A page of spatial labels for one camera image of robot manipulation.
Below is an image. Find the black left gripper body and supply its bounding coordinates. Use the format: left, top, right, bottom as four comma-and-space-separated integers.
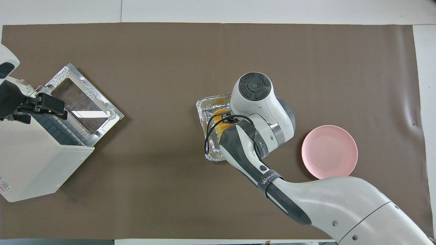
0, 81, 36, 119

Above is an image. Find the aluminium foil tray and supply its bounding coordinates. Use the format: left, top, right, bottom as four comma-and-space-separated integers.
196, 94, 234, 161

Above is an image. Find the sliced golden bread loaf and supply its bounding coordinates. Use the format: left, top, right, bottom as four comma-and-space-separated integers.
208, 109, 233, 142

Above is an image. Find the cream toaster oven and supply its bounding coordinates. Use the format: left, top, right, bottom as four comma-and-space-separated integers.
0, 112, 95, 203

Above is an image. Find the brown table mat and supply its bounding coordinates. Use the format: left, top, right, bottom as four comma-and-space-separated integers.
0, 23, 435, 240

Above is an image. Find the pink round plate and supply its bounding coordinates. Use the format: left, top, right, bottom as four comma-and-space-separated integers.
301, 125, 358, 180

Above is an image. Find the oven wire rack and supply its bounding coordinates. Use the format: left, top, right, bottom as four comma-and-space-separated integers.
32, 112, 94, 147

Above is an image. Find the glass oven door metal frame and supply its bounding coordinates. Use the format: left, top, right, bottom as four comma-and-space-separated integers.
43, 63, 125, 136

